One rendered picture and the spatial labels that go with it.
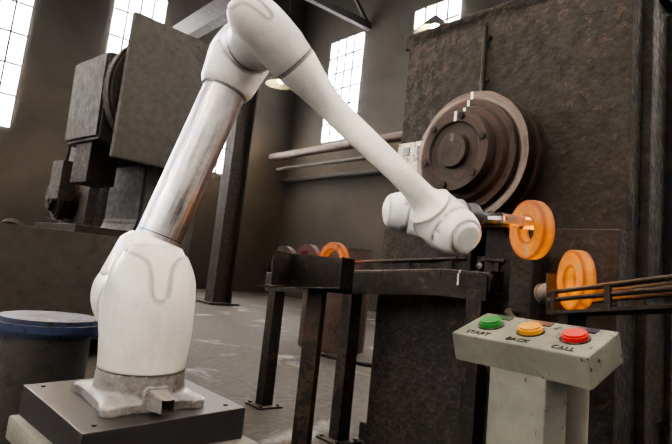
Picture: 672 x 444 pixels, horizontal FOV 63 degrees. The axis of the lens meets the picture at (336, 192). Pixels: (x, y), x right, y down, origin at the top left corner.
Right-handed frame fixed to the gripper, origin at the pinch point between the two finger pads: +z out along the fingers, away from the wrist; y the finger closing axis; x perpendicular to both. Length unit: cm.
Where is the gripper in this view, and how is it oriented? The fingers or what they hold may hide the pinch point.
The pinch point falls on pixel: (530, 223)
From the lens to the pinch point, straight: 154.3
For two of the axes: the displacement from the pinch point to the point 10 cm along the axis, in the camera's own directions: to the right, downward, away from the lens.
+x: 0.6, -9.9, 1.3
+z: 9.5, 0.9, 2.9
